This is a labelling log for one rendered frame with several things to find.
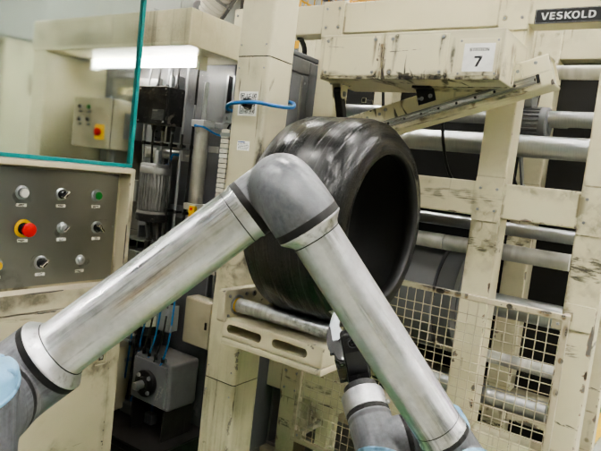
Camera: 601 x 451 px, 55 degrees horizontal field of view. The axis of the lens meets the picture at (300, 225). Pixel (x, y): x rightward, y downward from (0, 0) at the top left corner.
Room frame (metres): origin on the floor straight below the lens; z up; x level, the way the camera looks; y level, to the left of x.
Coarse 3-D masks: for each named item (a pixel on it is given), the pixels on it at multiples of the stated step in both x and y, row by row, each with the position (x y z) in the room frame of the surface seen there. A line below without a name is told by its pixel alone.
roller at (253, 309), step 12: (240, 300) 1.72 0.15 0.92; (240, 312) 1.71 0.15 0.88; (252, 312) 1.68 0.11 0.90; (264, 312) 1.65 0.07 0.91; (276, 312) 1.63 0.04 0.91; (288, 312) 1.62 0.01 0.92; (288, 324) 1.60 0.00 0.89; (300, 324) 1.58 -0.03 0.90; (312, 324) 1.56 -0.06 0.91; (324, 324) 1.55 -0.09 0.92; (324, 336) 1.54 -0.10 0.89
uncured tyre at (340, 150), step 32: (288, 128) 1.63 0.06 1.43; (320, 128) 1.58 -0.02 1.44; (352, 128) 1.55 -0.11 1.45; (384, 128) 1.63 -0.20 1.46; (320, 160) 1.47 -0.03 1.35; (352, 160) 1.48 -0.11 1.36; (384, 160) 1.87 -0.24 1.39; (352, 192) 1.47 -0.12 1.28; (384, 192) 1.94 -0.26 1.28; (416, 192) 1.79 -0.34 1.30; (352, 224) 2.00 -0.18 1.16; (384, 224) 1.95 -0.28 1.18; (416, 224) 1.82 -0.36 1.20; (256, 256) 1.53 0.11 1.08; (288, 256) 1.46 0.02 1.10; (384, 256) 1.91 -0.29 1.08; (288, 288) 1.51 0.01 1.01; (384, 288) 1.72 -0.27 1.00
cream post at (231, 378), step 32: (256, 0) 1.84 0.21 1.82; (288, 0) 1.85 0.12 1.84; (256, 32) 1.83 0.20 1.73; (288, 32) 1.87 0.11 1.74; (256, 64) 1.82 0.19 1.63; (288, 64) 1.88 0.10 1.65; (288, 96) 1.90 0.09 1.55; (256, 128) 1.81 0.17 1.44; (256, 160) 1.80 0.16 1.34; (224, 352) 1.83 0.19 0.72; (224, 384) 1.82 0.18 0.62; (256, 384) 1.90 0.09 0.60; (224, 416) 1.81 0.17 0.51; (224, 448) 1.80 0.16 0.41
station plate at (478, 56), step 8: (464, 48) 1.73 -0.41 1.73; (472, 48) 1.71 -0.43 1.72; (480, 48) 1.70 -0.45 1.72; (488, 48) 1.69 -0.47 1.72; (464, 56) 1.73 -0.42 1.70; (472, 56) 1.71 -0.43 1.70; (480, 56) 1.70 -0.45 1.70; (488, 56) 1.69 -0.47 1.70; (464, 64) 1.72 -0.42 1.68; (472, 64) 1.71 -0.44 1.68; (480, 64) 1.70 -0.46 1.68; (488, 64) 1.68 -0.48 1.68
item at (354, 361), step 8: (344, 336) 1.17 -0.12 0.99; (344, 344) 1.17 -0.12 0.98; (352, 344) 1.17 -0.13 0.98; (344, 352) 1.18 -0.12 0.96; (352, 352) 1.18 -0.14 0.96; (344, 360) 1.18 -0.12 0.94; (352, 360) 1.18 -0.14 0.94; (360, 360) 1.18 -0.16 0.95; (352, 368) 1.18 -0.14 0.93; (360, 368) 1.19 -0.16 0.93; (352, 376) 1.19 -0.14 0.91; (360, 376) 1.19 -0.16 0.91; (368, 376) 1.19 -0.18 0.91
